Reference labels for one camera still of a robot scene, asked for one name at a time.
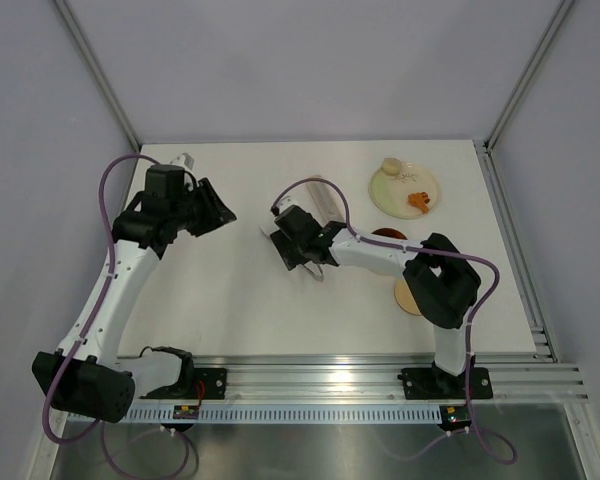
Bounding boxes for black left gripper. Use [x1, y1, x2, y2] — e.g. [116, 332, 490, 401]
[170, 178, 236, 237]

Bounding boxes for metal tongs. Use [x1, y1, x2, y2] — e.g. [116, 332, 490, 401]
[258, 223, 324, 282]

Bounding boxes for steel lunch box bowl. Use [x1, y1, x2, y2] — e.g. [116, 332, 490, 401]
[372, 228, 407, 240]

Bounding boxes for beige round lid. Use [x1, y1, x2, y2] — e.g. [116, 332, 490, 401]
[394, 279, 422, 316]

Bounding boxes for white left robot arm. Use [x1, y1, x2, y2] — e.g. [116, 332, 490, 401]
[32, 163, 236, 423]

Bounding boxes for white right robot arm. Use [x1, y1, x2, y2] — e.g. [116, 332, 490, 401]
[270, 204, 481, 396]

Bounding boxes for beige cutlery case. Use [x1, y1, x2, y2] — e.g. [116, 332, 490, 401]
[306, 176, 345, 223]

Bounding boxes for pale green plate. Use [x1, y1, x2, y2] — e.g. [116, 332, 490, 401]
[369, 159, 440, 220]

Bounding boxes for white rice ball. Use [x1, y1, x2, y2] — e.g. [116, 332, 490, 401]
[381, 158, 403, 176]

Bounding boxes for orange fried nugget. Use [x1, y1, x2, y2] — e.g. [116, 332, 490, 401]
[407, 192, 430, 213]

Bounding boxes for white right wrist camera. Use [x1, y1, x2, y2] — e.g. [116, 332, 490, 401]
[274, 196, 300, 215]

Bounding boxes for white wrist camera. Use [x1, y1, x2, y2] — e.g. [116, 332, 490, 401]
[170, 152, 194, 172]
[274, 196, 300, 215]

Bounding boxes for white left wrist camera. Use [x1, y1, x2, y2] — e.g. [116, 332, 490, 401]
[170, 152, 194, 172]

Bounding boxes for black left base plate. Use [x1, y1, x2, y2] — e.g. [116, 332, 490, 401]
[142, 367, 228, 401]

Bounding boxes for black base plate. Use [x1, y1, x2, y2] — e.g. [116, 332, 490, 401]
[142, 367, 228, 401]
[397, 366, 494, 400]

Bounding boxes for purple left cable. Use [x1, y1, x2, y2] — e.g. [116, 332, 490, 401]
[42, 153, 201, 476]

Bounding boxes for purple cable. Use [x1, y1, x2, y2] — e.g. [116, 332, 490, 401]
[42, 153, 201, 476]
[272, 178, 520, 464]

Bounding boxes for white slotted cable duct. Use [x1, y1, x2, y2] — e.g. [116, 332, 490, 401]
[123, 404, 442, 425]

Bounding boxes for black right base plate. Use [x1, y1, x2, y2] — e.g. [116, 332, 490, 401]
[397, 366, 494, 400]

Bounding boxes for left aluminium frame post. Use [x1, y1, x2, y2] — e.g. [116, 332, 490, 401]
[51, 0, 141, 152]

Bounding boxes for aluminium frame post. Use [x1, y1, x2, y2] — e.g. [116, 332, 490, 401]
[51, 0, 141, 152]
[483, 0, 578, 155]

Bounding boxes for aluminium rail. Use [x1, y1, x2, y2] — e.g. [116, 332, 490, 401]
[195, 355, 589, 404]

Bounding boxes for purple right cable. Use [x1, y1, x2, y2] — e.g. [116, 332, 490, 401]
[272, 178, 520, 464]

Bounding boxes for right aluminium frame post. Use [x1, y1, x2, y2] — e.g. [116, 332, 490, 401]
[483, 0, 578, 155]

